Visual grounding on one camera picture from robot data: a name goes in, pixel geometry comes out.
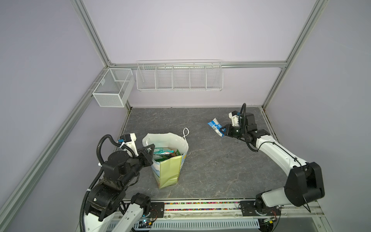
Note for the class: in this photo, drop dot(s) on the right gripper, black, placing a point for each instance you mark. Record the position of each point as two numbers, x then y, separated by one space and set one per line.
228 127

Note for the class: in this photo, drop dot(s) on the paper bag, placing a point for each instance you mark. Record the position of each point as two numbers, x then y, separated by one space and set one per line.
167 172

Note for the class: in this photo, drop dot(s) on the white mesh basket, small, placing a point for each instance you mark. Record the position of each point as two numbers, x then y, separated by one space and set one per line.
114 88

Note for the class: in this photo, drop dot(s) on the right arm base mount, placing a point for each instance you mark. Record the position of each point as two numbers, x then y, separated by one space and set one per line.
257 208

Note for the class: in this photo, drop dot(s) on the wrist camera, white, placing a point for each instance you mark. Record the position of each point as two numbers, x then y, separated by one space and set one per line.
235 118
127 143

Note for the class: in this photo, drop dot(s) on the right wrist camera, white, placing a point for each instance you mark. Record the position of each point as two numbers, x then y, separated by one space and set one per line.
235 118

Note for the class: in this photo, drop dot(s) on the blue snack packet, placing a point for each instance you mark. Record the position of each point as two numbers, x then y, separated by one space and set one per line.
215 125

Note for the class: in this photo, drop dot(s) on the teal Fox's mint bag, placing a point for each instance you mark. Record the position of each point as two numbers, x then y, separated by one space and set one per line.
163 151

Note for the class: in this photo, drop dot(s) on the yellow green Fox's bag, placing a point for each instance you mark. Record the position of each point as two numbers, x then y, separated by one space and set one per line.
161 158

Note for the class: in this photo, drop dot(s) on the white wire basket, long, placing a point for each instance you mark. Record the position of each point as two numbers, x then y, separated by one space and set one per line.
180 75

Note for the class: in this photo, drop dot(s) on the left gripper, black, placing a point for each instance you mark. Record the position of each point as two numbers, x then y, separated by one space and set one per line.
147 161

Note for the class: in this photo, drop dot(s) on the white vented cable duct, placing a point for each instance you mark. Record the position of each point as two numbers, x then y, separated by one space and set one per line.
194 225

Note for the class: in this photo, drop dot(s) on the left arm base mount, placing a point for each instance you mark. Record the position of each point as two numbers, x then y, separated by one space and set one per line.
156 210

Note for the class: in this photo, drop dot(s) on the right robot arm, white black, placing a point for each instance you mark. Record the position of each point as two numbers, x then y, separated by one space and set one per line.
304 182

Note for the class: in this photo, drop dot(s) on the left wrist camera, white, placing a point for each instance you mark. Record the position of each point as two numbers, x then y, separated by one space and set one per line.
127 143

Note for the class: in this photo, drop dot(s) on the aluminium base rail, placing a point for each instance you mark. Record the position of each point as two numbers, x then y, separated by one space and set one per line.
194 209

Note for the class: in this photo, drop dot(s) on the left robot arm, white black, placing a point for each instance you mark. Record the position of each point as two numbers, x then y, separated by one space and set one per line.
120 165

